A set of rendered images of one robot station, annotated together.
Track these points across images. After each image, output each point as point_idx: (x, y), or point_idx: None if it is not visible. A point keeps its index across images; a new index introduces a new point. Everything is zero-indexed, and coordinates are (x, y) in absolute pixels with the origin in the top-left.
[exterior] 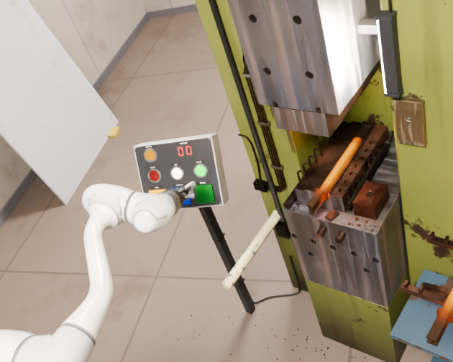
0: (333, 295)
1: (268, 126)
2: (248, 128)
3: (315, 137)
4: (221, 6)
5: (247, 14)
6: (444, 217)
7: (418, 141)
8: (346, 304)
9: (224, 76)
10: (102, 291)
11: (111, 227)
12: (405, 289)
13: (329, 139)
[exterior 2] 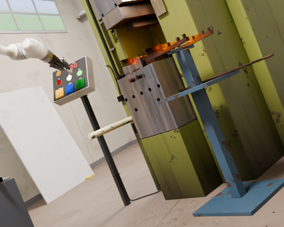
0: (155, 142)
1: (114, 48)
2: (109, 60)
3: None
4: None
5: None
6: (192, 57)
7: (162, 10)
8: (162, 146)
9: (94, 32)
10: None
11: (15, 56)
12: (148, 57)
13: None
